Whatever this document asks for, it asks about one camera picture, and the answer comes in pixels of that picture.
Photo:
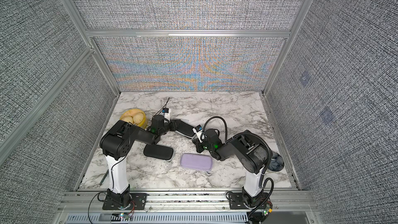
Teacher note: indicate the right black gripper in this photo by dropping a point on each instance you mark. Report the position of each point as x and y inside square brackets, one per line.
[197, 143]

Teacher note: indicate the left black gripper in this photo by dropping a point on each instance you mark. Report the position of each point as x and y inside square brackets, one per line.
[169, 124]

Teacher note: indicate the grey case back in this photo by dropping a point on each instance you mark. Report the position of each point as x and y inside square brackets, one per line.
[182, 128]

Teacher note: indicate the grey zippered case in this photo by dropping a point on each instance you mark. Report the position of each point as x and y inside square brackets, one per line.
[159, 152]

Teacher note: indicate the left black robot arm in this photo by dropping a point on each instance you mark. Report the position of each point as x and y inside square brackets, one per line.
[116, 145]

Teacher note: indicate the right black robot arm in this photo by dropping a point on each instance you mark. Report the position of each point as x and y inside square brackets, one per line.
[252, 152]

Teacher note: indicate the right steamed bun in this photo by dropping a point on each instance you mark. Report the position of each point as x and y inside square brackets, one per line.
[139, 118]

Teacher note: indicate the steamed bun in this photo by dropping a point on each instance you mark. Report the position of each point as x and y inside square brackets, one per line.
[128, 119]
[139, 118]

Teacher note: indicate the yellow bamboo steamer basket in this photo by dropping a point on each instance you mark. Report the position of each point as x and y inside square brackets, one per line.
[132, 112]

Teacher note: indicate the left steamed bun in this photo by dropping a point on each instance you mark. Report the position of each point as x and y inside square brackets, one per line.
[128, 119]

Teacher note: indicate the dark round flower dish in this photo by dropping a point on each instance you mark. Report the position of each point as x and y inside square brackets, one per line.
[276, 163]

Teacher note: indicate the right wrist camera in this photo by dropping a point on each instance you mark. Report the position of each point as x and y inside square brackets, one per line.
[198, 130]

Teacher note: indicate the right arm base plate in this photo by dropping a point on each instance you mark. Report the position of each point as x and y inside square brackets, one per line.
[235, 200]

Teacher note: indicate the green handled tool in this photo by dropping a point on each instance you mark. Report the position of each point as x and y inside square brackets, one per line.
[104, 177]

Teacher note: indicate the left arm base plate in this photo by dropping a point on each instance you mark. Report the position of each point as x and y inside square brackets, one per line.
[135, 201]

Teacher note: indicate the white vented cable tray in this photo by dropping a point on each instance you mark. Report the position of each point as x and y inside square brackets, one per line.
[158, 218]

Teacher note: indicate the aluminium front rail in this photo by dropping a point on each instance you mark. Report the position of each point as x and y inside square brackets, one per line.
[188, 200]

